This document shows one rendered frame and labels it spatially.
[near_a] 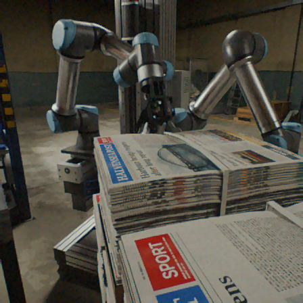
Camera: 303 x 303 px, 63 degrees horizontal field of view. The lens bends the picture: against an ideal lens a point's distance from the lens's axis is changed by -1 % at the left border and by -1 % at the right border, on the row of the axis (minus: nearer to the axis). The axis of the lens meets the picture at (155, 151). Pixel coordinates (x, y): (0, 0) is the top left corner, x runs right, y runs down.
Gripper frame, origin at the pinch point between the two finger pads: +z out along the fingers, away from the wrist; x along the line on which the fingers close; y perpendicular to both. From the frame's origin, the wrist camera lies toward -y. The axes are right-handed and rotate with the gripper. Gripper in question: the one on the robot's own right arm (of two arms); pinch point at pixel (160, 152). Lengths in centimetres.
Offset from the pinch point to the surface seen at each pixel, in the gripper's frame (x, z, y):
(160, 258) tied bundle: -16, 18, 45
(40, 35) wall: -120, -585, -725
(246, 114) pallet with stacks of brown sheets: 402, -176, -465
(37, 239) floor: -59, 28, -152
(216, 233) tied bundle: -9.6, 17.3, 43.1
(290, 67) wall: 511, -273, -394
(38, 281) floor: -54, 50, -114
